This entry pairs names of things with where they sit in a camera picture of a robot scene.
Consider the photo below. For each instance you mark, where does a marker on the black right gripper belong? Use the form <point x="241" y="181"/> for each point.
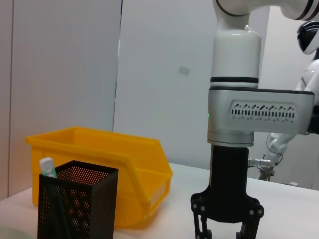
<point x="229" y="179"/>

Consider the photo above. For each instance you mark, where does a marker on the green utility knife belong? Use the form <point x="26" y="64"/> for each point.
<point x="48" y="166"/>

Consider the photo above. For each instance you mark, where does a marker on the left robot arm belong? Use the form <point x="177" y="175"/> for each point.
<point x="279" y="144"/>

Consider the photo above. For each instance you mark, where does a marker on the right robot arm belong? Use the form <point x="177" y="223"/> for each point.
<point x="234" y="49"/>

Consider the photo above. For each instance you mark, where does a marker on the black mesh pen holder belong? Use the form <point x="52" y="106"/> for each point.
<point x="74" y="206"/>

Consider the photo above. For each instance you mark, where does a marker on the yellow plastic storage bin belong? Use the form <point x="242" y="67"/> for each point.
<point x="99" y="144"/>

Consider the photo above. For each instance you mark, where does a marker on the black and white robot head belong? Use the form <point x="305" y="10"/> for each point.
<point x="307" y="37"/>

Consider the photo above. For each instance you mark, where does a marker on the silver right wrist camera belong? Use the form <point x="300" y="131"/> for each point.
<point x="274" y="114"/>

